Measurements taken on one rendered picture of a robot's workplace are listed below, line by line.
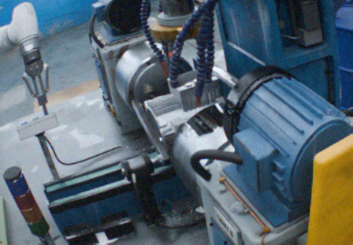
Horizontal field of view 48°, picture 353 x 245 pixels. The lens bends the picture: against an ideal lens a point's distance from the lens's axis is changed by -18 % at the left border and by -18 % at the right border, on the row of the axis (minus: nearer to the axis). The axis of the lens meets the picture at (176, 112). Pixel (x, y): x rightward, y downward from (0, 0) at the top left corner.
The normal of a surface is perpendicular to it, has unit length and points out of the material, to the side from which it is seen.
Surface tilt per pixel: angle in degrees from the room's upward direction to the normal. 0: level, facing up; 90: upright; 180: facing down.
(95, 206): 90
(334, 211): 90
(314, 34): 90
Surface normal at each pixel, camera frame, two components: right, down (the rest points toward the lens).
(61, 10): 0.33, 0.40
